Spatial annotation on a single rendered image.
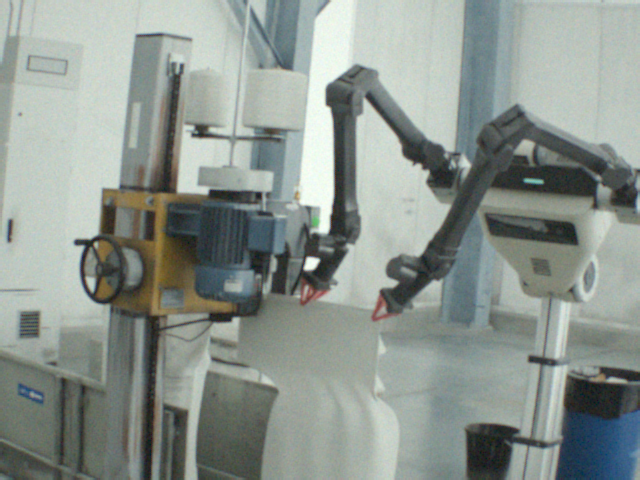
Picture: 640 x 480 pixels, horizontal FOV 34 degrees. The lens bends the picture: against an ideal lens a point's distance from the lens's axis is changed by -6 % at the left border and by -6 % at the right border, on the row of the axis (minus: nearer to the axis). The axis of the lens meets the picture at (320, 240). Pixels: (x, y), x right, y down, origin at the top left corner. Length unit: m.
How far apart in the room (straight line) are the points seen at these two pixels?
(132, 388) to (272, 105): 0.83
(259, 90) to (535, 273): 0.98
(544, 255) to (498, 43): 8.52
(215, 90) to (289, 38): 6.10
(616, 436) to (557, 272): 1.89
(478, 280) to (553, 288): 8.29
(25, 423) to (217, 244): 1.24
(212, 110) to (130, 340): 0.67
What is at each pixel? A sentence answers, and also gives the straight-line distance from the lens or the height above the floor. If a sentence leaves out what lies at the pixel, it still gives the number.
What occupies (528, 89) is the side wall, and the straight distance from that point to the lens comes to 11.80.
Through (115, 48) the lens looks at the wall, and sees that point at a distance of 8.04.
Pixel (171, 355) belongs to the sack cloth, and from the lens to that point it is 3.35.
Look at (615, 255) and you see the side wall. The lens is 11.25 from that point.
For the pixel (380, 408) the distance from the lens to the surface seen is 2.97.
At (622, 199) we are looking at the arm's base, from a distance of 2.96.
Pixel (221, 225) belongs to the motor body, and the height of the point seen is 1.27.
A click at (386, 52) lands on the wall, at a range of 10.63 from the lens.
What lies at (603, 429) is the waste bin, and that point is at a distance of 4.95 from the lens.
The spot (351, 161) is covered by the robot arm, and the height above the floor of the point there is 1.46.
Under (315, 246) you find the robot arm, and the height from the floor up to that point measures 1.23.
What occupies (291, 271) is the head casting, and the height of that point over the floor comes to 1.14.
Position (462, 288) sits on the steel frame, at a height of 0.42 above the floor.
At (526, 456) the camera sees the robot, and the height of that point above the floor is 0.64.
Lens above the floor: 1.40
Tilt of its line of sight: 3 degrees down
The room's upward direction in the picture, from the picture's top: 5 degrees clockwise
